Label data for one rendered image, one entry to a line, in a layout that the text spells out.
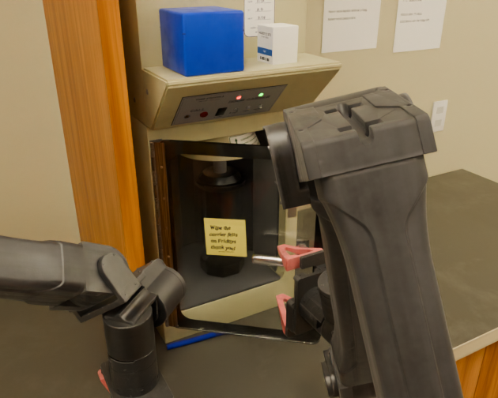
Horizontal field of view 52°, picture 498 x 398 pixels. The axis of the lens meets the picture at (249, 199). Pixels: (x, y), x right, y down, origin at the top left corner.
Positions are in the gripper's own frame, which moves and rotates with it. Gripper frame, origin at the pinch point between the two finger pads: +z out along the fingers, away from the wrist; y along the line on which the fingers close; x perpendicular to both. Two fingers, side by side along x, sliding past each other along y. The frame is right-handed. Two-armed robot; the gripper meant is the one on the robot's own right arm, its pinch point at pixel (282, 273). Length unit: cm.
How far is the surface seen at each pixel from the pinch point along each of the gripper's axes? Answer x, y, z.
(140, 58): 14.3, 33.0, 21.9
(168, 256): 12.8, -3.4, 19.8
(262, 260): 1.4, 0.7, 4.3
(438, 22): -100, 30, 65
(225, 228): 4.1, 3.5, 12.9
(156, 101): 14.3, 27.3, 15.5
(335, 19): -57, 32, 65
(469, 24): -115, 28, 65
